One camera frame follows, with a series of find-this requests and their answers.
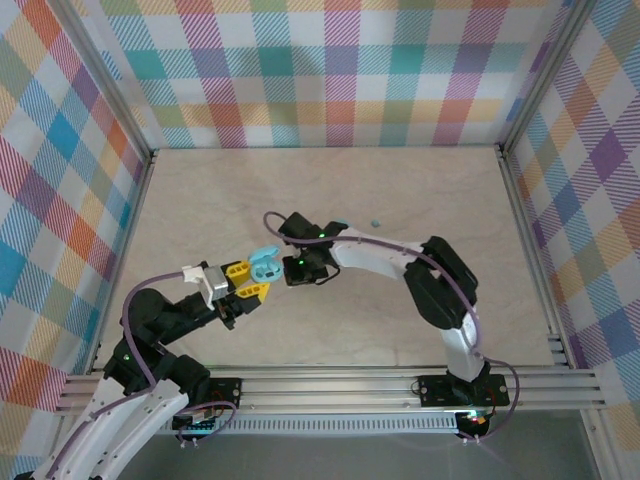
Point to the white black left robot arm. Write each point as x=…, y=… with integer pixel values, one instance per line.
x=165, y=400

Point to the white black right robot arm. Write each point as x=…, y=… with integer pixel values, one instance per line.
x=370, y=260

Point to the electronics board with green lights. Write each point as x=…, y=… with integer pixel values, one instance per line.
x=200, y=425

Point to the electronics board with orange part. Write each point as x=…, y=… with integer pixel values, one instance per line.
x=475, y=420

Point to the aluminium base rail beam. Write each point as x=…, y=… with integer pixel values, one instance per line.
x=325, y=390

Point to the aluminium frame corner post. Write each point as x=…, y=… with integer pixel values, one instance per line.
x=546, y=75
x=110, y=75

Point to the aluminium frame leg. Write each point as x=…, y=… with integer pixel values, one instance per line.
x=600, y=450

